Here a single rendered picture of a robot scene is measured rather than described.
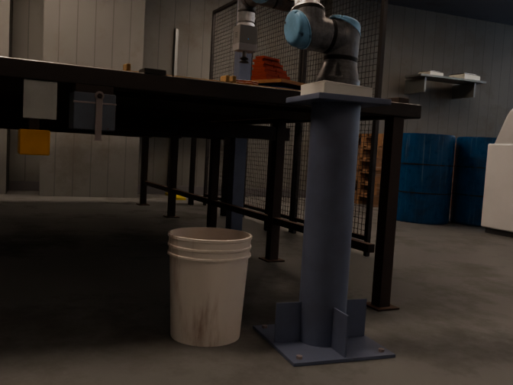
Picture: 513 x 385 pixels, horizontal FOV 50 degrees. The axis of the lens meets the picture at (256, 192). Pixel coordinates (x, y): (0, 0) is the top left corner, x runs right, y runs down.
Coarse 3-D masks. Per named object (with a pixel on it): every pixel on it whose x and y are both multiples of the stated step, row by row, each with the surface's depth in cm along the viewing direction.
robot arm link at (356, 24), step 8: (336, 16) 186; (344, 16) 185; (336, 24) 183; (344, 24) 185; (352, 24) 185; (336, 32) 183; (344, 32) 184; (352, 32) 185; (336, 40) 184; (344, 40) 185; (352, 40) 186; (328, 48) 185; (336, 48) 186; (344, 48) 185; (352, 48) 186; (352, 56) 186
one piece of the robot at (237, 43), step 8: (240, 24) 231; (248, 24) 232; (240, 32) 231; (248, 32) 233; (256, 32) 235; (240, 40) 232; (248, 40) 233; (256, 40) 235; (240, 48) 232; (248, 48) 234
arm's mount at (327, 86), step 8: (304, 88) 194; (312, 88) 188; (320, 88) 183; (328, 88) 181; (336, 88) 182; (344, 88) 183; (352, 88) 184; (360, 88) 185; (368, 88) 186; (368, 96) 186
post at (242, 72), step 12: (240, 72) 417; (240, 144) 423; (240, 156) 424; (240, 168) 425; (228, 180) 430; (240, 180) 426; (228, 192) 430; (240, 192) 427; (240, 204) 428; (228, 216) 429; (240, 216) 428; (228, 228) 429; (240, 228) 430
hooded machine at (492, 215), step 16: (512, 112) 514; (512, 128) 514; (496, 144) 526; (512, 144) 510; (496, 160) 525; (512, 160) 509; (496, 176) 525; (512, 176) 509; (496, 192) 525; (512, 192) 508; (496, 208) 524; (512, 208) 508; (496, 224) 524; (512, 224) 508
